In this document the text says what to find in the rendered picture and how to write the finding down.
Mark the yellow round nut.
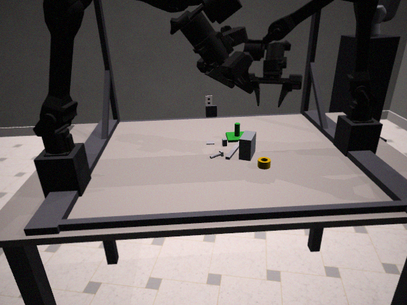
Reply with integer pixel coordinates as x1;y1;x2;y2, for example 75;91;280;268
258;157;271;170

